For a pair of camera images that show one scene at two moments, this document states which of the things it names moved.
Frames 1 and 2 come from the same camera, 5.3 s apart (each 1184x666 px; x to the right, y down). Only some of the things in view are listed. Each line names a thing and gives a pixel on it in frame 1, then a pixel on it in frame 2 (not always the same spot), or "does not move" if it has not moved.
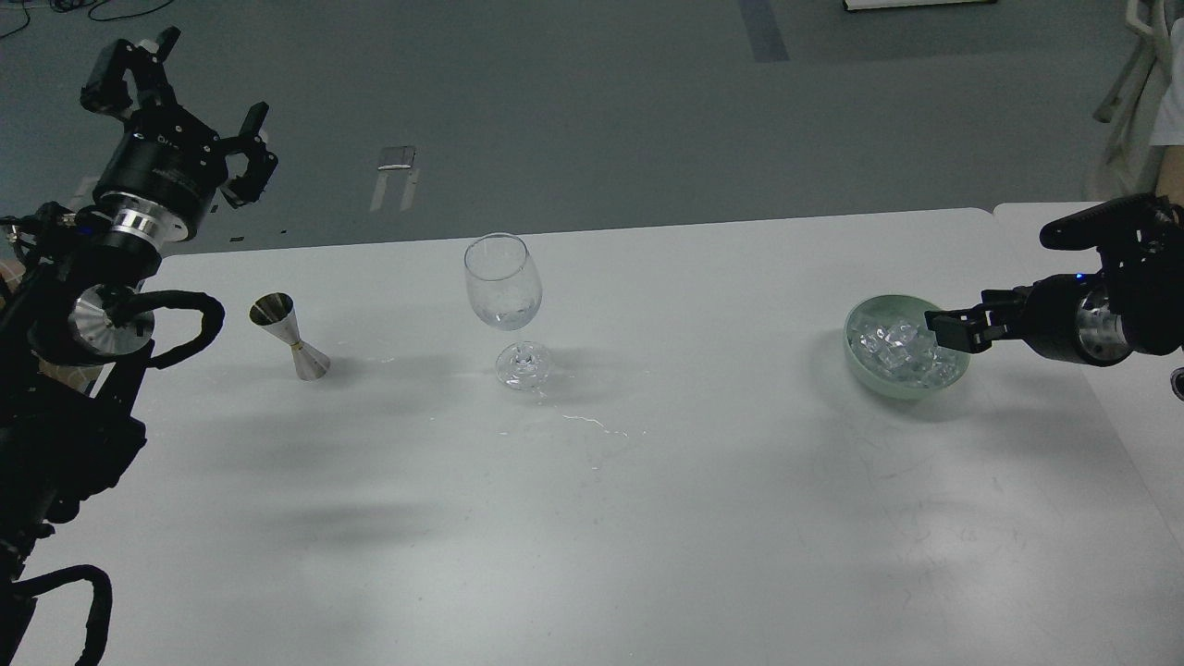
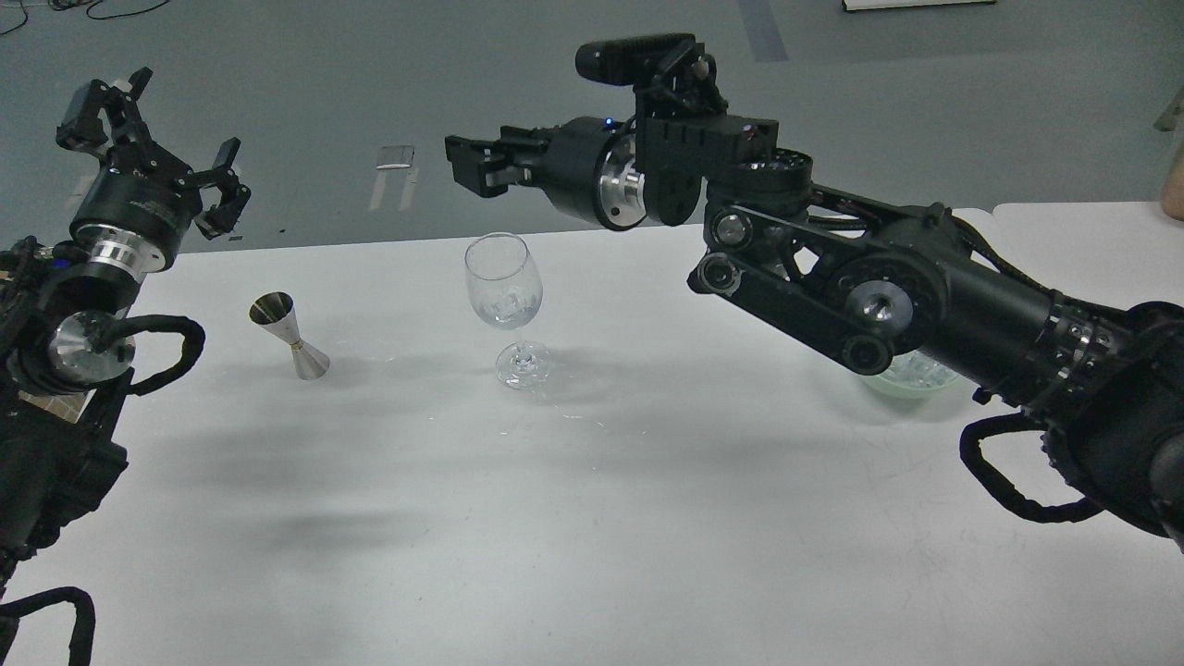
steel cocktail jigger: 276,314 does not move
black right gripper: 1071,317 -> 591,166
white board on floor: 871,5 does not move
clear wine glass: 505,288 does not move
